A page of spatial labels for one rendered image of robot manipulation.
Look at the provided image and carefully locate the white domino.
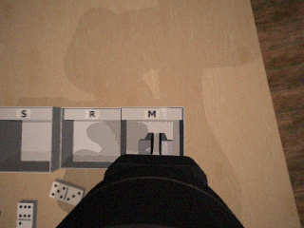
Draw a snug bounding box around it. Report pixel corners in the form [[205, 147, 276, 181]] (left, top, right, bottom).
[[49, 179, 86, 205], [16, 200, 37, 228]]

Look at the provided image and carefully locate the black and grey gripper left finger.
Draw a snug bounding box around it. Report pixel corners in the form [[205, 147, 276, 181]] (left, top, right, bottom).
[[139, 132, 154, 155]]

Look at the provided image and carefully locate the grey rack of three labelled bins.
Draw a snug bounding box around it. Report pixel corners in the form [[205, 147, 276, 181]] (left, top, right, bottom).
[[0, 106, 185, 173]]

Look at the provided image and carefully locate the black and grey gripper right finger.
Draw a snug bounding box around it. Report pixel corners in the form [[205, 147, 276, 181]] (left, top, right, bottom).
[[159, 133, 174, 156]]

